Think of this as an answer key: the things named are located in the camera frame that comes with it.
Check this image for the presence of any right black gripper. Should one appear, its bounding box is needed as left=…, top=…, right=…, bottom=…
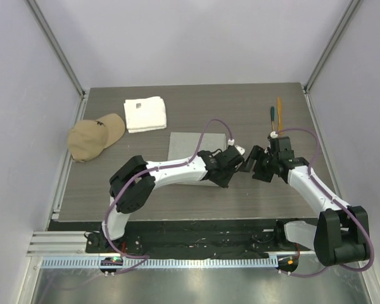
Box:
left=239, top=145, right=278, bottom=183

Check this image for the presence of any grey cloth napkin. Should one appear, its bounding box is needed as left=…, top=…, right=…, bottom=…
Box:
left=167, top=132, right=227, bottom=187

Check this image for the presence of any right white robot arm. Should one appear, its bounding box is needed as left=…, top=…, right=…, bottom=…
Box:
left=241, top=137, right=374, bottom=267

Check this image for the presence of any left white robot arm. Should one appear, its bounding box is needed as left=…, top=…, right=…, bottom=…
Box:
left=99, top=145, right=245, bottom=253

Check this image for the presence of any yellow wooden knife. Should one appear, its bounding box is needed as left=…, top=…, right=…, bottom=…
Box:
left=277, top=96, right=282, bottom=132

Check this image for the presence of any white folded towel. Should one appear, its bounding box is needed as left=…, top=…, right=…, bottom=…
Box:
left=123, top=96, right=167, bottom=134

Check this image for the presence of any tan baseball cap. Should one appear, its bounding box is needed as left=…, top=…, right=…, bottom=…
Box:
left=67, top=113, right=125, bottom=162

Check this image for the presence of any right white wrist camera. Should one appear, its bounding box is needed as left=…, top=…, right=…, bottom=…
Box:
left=269, top=131, right=279, bottom=139

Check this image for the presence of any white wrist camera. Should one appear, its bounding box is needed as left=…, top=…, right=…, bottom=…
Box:
left=269, top=131, right=279, bottom=139
left=227, top=139, right=245, bottom=156

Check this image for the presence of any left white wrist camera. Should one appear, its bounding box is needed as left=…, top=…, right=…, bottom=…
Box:
left=227, top=139, right=245, bottom=156

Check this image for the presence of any green handled wooden spoon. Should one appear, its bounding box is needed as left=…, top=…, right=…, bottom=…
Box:
left=270, top=106, right=276, bottom=132

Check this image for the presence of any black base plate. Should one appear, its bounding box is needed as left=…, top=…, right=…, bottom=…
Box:
left=85, top=219, right=306, bottom=260

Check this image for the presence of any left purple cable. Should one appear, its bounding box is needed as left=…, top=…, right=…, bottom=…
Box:
left=103, top=118, right=235, bottom=276

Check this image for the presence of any purple cable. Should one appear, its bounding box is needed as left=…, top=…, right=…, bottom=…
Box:
left=103, top=118, right=235, bottom=276
left=272, top=127, right=375, bottom=278

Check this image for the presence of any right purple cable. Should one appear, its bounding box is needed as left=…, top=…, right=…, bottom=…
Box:
left=272, top=127, right=375, bottom=278

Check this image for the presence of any right aluminium frame post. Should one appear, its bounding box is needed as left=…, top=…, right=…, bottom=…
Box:
left=303, top=0, right=363, bottom=94

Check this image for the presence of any aluminium frame post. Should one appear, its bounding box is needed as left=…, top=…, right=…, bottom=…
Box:
left=303, top=0, right=363, bottom=94
left=25, top=0, right=87, bottom=97

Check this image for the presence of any perforated cable duct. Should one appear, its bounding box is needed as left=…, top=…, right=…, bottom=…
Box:
left=41, top=256, right=278, bottom=270

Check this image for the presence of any left aluminium frame post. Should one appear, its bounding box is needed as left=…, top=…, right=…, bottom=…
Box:
left=25, top=0, right=87, bottom=97

